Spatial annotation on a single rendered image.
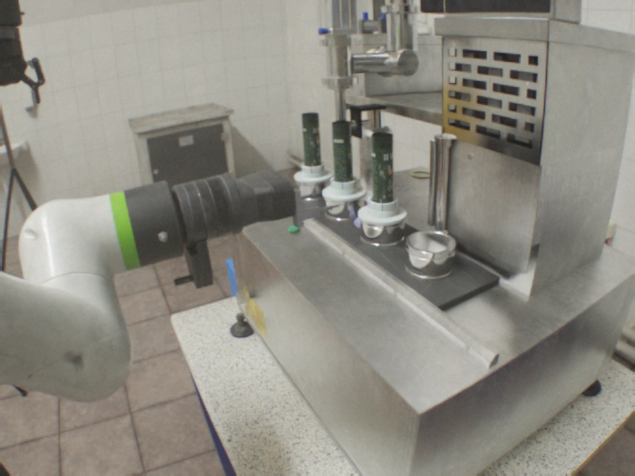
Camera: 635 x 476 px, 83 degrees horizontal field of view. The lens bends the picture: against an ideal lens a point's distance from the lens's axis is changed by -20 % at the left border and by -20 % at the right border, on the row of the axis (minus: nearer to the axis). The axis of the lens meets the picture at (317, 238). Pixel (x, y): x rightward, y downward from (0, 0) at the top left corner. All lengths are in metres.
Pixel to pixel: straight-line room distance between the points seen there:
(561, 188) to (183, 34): 3.87
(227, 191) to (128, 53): 3.64
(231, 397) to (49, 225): 0.48
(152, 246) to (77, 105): 3.66
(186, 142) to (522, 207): 3.17
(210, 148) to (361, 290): 3.09
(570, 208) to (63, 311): 0.57
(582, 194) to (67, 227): 0.62
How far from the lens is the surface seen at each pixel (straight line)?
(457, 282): 0.57
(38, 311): 0.38
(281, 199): 0.52
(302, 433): 0.74
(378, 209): 0.63
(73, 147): 4.17
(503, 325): 0.53
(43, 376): 0.39
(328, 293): 0.56
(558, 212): 0.57
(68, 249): 0.47
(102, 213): 0.49
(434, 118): 0.67
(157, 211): 0.48
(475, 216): 0.59
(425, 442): 0.46
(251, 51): 4.34
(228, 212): 0.50
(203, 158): 3.59
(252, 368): 0.87
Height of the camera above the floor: 1.33
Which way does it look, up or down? 26 degrees down
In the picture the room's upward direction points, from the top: 3 degrees counter-clockwise
